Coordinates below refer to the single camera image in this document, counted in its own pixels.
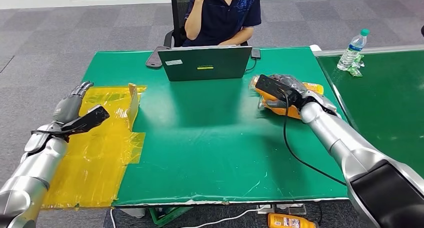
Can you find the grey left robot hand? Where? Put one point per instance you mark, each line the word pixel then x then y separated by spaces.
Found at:
pixel 68 109

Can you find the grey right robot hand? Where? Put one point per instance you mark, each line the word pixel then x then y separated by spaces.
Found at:
pixel 291 82

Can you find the orange detergent bottle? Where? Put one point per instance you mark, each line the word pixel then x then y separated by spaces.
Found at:
pixel 281 221
pixel 314 88
pixel 288 113

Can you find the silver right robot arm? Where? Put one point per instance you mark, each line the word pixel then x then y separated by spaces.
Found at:
pixel 331 133

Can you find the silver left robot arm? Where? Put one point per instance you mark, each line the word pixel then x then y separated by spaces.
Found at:
pixel 33 173

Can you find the clear water bottle green cap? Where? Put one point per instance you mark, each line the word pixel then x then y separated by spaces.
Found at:
pixel 352 51

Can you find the black power adapter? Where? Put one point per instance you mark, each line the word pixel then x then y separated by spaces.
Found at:
pixel 255 54

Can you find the yellow taped cardboard sheet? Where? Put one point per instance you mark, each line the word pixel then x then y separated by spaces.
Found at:
pixel 99 153

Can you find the crumpled green wrapper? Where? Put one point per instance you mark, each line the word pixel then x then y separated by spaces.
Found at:
pixel 355 69

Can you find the person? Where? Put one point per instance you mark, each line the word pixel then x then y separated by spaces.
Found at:
pixel 222 18

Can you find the dark grey smartphone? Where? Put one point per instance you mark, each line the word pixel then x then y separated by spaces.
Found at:
pixel 154 59

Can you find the dark green laptop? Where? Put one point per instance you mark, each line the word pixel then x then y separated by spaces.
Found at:
pixel 192 69

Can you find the white power strip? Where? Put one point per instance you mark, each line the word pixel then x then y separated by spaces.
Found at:
pixel 293 209

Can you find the black office chair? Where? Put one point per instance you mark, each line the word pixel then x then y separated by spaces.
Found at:
pixel 179 8

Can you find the green plastic crate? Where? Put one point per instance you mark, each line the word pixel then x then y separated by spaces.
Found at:
pixel 165 216

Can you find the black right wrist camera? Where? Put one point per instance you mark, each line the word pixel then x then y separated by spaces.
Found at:
pixel 271 85

